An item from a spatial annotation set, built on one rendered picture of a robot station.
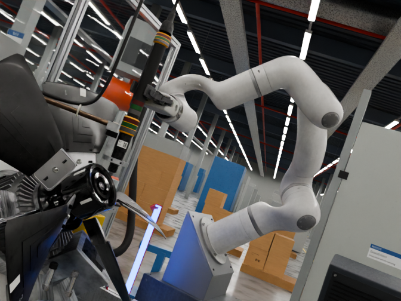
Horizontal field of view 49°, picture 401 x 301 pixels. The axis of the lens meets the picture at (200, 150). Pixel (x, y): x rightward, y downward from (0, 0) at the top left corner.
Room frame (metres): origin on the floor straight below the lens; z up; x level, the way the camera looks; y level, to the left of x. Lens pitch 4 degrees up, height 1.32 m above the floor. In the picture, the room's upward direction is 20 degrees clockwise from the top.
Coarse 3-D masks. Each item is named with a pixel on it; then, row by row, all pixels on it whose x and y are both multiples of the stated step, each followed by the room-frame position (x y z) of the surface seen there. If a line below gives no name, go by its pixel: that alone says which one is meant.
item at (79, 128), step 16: (64, 96) 1.21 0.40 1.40; (80, 96) 1.24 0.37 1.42; (64, 112) 1.19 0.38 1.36; (96, 112) 1.23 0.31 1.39; (112, 112) 1.28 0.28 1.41; (64, 128) 1.16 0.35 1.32; (80, 128) 1.17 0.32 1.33; (96, 128) 1.20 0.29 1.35; (64, 144) 1.14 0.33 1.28; (80, 144) 1.15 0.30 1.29; (96, 144) 1.17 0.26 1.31
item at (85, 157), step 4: (68, 152) 1.13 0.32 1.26; (72, 152) 1.14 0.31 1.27; (76, 152) 1.14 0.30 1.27; (80, 152) 1.14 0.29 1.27; (72, 156) 1.13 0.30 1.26; (76, 156) 1.13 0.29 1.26; (80, 156) 1.14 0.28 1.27; (84, 156) 1.14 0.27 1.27; (88, 156) 1.14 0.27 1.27; (92, 156) 1.15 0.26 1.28; (96, 156) 1.15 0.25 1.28; (76, 160) 1.13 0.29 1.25; (84, 160) 1.13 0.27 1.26; (88, 160) 1.14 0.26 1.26; (92, 160) 1.14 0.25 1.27; (96, 160) 1.14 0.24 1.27; (80, 164) 1.12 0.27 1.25; (84, 164) 1.13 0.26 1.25; (76, 168) 1.11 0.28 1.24
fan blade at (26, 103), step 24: (0, 72) 0.90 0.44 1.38; (24, 72) 0.94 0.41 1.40; (0, 96) 0.90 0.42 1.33; (24, 96) 0.94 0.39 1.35; (0, 120) 0.91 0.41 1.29; (24, 120) 0.94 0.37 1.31; (48, 120) 0.98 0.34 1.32; (0, 144) 0.92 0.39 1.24; (24, 144) 0.95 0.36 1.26; (48, 144) 0.99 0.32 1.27; (24, 168) 0.97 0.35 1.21
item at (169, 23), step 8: (168, 16) 1.16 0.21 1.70; (168, 24) 1.15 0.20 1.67; (168, 32) 1.18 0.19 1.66; (120, 136) 1.15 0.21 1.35; (128, 136) 1.15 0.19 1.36; (120, 144) 1.15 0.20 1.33; (128, 144) 1.16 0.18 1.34; (112, 152) 1.16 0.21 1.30; (120, 152) 1.15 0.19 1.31; (112, 168) 1.15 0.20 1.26
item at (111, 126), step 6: (108, 126) 1.14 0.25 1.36; (114, 126) 1.14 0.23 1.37; (108, 132) 1.14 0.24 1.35; (114, 132) 1.14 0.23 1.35; (114, 138) 1.15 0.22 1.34; (108, 144) 1.14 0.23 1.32; (108, 150) 1.15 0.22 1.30; (108, 156) 1.14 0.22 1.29; (114, 162) 1.13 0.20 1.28; (120, 162) 1.13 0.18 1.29; (126, 162) 1.15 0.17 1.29
